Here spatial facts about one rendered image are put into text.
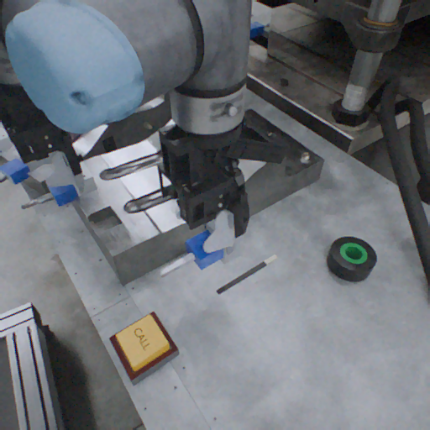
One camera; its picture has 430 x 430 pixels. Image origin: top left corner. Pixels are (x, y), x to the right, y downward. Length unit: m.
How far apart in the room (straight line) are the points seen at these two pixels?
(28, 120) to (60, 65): 0.40
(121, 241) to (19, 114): 0.24
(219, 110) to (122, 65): 0.13
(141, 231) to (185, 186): 0.23
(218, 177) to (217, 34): 0.16
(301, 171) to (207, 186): 0.42
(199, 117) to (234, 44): 0.07
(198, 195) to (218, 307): 0.29
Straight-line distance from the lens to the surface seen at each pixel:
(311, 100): 1.20
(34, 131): 0.62
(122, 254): 0.61
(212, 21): 0.30
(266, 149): 0.44
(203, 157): 0.40
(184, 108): 0.35
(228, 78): 0.33
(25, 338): 1.38
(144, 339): 0.58
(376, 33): 0.99
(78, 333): 1.59
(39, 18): 0.25
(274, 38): 1.37
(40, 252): 1.89
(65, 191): 0.71
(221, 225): 0.46
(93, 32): 0.25
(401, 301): 0.72
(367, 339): 0.66
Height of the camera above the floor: 1.36
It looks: 48 degrees down
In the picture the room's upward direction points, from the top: straight up
